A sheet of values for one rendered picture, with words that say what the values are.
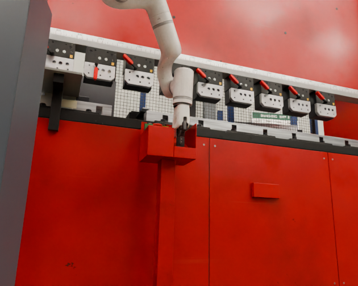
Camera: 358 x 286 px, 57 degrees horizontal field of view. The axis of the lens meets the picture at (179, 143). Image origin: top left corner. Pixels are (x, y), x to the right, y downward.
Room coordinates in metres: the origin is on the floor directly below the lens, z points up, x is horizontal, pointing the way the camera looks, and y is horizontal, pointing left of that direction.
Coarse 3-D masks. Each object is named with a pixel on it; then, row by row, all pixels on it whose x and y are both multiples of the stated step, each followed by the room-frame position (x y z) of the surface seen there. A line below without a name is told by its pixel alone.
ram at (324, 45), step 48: (48, 0) 1.41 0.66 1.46; (96, 0) 1.49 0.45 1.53; (192, 0) 1.66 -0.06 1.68; (240, 0) 1.77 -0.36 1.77; (288, 0) 1.89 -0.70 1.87; (336, 0) 2.02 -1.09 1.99; (192, 48) 1.66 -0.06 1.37; (240, 48) 1.77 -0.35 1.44; (288, 48) 1.88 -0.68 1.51; (336, 48) 2.01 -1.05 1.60; (336, 96) 2.04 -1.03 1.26
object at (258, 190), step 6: (252, 186) 1.64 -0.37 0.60; (258, 186) 1.64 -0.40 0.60; (264, 186) 1.66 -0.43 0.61; (270, 186) 1.67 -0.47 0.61; (276, 186) 1.68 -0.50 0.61; (252, 192) 1.65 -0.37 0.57; (258, 192) 1.64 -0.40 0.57; (264, 192) 1.66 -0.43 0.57; (270, 192) 1.67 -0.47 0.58; (276, 192) 1.68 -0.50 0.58; (276, 198) 1.68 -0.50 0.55
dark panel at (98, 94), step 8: (80, 88) 1.99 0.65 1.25; (88, 88) 2.01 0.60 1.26; (96, 88) 2.02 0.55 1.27; (104, 88) 2.04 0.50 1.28; (112, 88) 2.06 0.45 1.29; (88, 96) 2.01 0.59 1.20; (96, 96) 2.02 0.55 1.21; (104, 96) 2.04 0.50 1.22; (112, 96) 2.06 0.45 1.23; (112, 104) 2.06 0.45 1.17; (112, 112) 2.06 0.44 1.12
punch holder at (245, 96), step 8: (224, 80) 1.81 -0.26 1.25; (240, 80) 1.76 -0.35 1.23; (248, 80) 1.78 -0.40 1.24; (224, 88) 1.81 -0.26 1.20; (232, 88) 1.74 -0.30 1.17; (248, 88) 1.78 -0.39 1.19; (224, 96) 1.82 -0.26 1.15; (232, 96) 1.74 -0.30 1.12; (240, 96) 1.76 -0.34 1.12; (248, 96) 1.77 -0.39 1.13; (232, 104) 1.80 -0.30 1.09; (240, 104) 1.80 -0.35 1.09; (248, 104) 1.80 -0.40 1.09
